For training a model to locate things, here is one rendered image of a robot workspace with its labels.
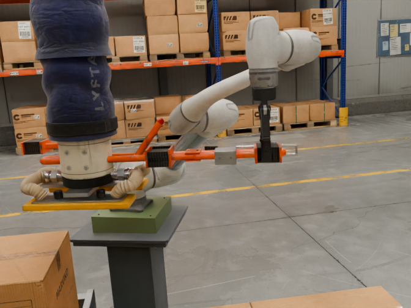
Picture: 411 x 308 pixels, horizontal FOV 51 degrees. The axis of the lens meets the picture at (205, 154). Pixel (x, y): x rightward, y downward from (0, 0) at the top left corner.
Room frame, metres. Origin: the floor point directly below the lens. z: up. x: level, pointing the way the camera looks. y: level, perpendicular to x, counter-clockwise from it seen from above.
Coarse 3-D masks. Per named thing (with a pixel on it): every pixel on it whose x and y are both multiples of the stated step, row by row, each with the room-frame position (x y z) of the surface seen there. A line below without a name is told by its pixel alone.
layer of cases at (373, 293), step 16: (368, 288) 1.71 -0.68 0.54; (240, 304) 1.64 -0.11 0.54; (256, 304) 1.64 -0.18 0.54; (272, 304) 1.63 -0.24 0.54; (288, 304) 1.62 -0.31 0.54; (304, 304) 1.61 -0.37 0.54; (320, 304) 1.61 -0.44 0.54; (336, 304) 1.60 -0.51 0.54; (352, 304) 1.59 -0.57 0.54; (368, 304) 1.59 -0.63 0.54; (384, 304) 1.58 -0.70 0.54; (400, 304) 1.57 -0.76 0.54
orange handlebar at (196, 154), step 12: (48, 144) 1.68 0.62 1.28; (48, 156) 1.43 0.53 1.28; (108, 156) 1.37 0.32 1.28; (120, 156) 1.37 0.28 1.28; (132, 156) 1.36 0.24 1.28; (144, 156) 1.36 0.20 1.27; (180, 156) 1.34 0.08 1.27; (192, 156) 1.34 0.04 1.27; (204, 156) 1.34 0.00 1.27; (240, 156) 1.33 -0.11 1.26; (252, 156) 1.32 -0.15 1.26
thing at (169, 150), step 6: (150, 150) 1.40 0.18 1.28; (156, 150) 1.39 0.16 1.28; (162, 150) 1.39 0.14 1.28; (168, 150) 1.34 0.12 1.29; (150, 156) 1.33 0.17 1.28; (156, 156) 1.33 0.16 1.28; (162, 156) 1.33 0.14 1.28; (168, 156) 1.34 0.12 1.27; (150, 162) 1.34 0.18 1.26; (156, 162) 1.33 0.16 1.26; (162, 162) 1.33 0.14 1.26; (168, 162) 1.33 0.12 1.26; (174, 162) 1.40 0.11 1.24
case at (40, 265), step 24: (0, 240) 1.52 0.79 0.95; (24, 240) 1.51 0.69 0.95; (48, 240) 1.49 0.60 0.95; (0, 264) 1.31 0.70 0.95; (24, 264) 1.30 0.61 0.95; (48, 264) 1.29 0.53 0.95; (72, 264) 1.57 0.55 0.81; (0, 288) 1.18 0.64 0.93; (24, 288) 1.18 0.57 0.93; (48, 288) 1.23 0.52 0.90; (72, 288) 1.52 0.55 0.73
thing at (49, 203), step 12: (60, 192) 1.31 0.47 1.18; (24, 204) 1.29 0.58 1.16; (36, 204) 1.28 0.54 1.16; (48, 204) 1.27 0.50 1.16; (60, 204) 1.27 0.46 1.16; (72, 204) 1.26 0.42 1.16; (84, 204) 1.26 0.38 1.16; (96, 204) 1.25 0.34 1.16; (108, 204) 1.25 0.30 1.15; (120, 204) 1.25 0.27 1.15
